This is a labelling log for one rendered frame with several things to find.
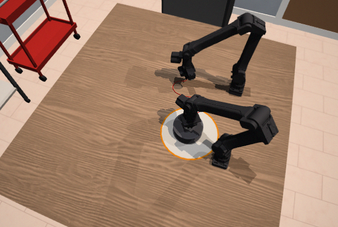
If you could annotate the white flat circular area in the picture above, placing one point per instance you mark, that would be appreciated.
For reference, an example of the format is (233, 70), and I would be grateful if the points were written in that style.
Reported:
(190, 151)

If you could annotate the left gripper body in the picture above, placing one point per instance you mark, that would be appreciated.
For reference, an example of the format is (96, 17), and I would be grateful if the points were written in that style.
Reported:
(190, 121)

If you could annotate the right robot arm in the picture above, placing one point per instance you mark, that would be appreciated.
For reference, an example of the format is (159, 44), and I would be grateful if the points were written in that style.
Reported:
(244, 23)

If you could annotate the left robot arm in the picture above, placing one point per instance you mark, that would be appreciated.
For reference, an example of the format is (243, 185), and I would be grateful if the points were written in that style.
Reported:
(257, 119)

